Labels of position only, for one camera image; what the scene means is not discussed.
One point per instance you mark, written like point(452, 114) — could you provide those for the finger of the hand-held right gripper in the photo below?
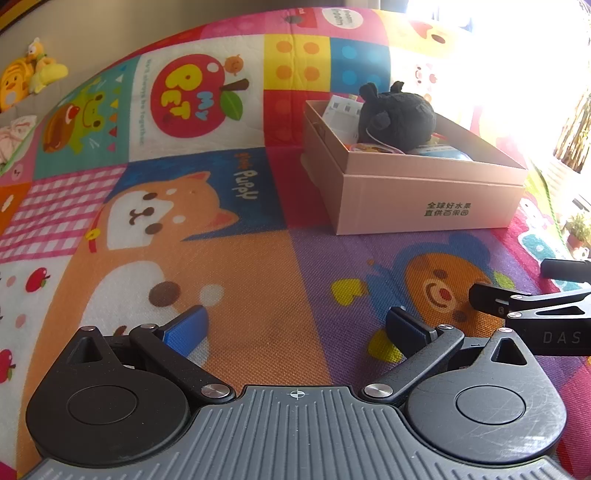
point(565, 268)
point(489, 295)

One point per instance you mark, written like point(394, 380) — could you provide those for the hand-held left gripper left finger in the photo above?
point(189, 330)

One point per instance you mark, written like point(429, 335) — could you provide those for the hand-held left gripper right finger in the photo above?
point(406, 330)

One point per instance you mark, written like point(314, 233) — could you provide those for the pink cardboard box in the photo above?
point(415, 194)

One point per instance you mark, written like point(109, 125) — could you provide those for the blue tissue packet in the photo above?
point(443, 151)

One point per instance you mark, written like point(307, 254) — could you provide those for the pink round tin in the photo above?
point(371, 147)

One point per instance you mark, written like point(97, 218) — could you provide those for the black plush toy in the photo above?
point(397, 120)

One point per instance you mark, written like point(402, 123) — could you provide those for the white battery charger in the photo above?
point(341, 115)

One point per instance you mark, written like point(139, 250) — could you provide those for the potted plant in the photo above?
point(577, 228)

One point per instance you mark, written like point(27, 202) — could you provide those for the colourful printed play mat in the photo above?
point(231, 277)

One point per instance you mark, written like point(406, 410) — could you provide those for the pink white crumpled cloth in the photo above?
point(16, 136)

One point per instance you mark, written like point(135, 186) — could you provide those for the yellow duck plush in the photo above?
point(48, 74)

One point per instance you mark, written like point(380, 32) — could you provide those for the orange tiger plush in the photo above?
point(11, 81)

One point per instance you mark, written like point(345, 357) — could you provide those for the small yellow dog plush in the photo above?
point(34, 48)

